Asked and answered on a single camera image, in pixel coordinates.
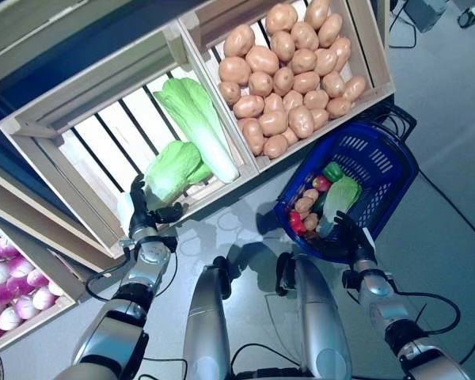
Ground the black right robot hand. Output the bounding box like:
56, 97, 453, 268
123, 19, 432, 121
332, 210, 379, 270

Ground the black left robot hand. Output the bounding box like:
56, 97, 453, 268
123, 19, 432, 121
127, 175, 184, 239

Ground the green white napa cabbage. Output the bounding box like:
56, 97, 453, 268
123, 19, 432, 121
152, 77, 241, 184
116, 140, 214, 233
316, 176, 362, 238

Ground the blue plastic shopping basket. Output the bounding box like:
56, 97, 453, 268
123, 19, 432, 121
272, 103, 420, 262

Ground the dark green cucumber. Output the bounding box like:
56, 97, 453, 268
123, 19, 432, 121
311, 196, 329, 217

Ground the red bell pepper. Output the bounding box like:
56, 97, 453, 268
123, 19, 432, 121
287, 211, 306, 234

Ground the small green bell pepper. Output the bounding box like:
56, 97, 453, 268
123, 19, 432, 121
322, 161, 344, 183

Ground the silver right robot leg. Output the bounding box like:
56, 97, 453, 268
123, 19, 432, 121
276, 253, 353, 380

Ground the silver robot leg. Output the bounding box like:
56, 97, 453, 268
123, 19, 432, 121
181, 256, 233, 380
276, 253, 353, 380

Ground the wooden cabbage crate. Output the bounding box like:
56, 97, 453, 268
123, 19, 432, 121
0, 19, 260, 260

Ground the large wooden display shelf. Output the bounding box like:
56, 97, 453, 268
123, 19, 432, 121
0, 0, 391, 286

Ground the silver left robot leg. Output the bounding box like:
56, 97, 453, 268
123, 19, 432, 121
181, 256, 233, 380

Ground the wooden potato crate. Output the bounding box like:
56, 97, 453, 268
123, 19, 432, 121
177, 0, 395, 173

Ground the grey power box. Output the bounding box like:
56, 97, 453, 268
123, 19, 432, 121
403, 0, 448, 32

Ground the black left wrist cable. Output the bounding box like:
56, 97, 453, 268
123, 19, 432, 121
85, 260, 143, 304

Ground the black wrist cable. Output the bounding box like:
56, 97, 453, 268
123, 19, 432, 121
85, 260, 143, 304
391, 291, 462, 337

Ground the black floor cable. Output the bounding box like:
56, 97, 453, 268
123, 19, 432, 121
417, 168, 475, 365

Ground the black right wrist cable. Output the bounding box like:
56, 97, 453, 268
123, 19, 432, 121
391, 291, 462, 337

